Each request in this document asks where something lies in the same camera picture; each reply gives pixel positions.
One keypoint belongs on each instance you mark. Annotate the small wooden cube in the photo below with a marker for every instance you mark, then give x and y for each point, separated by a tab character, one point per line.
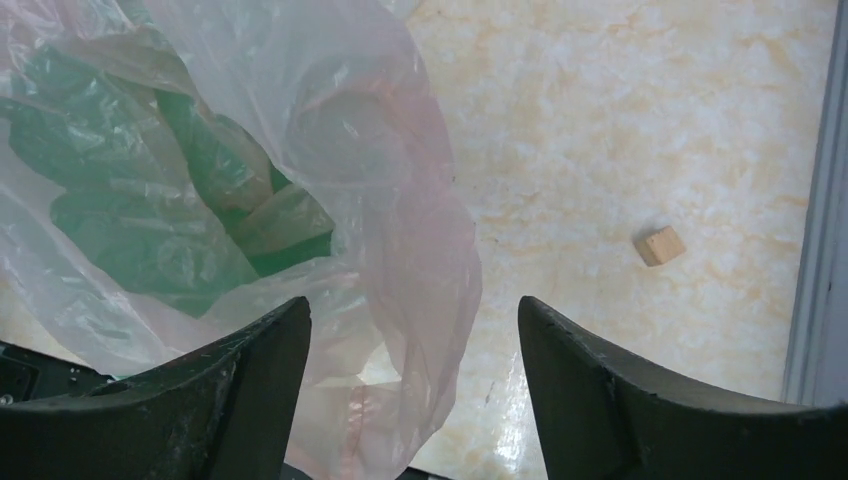
659	246

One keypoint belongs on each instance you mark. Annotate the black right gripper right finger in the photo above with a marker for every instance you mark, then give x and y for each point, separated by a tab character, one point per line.
604	412

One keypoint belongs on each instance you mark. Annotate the pink translucent trash bag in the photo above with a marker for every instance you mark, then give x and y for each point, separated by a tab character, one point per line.
336	94

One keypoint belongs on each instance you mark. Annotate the green plastic trash bin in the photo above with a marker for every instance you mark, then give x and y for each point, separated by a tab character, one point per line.
166	201

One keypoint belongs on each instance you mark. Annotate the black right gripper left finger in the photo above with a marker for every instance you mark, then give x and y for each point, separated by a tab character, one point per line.
223	411

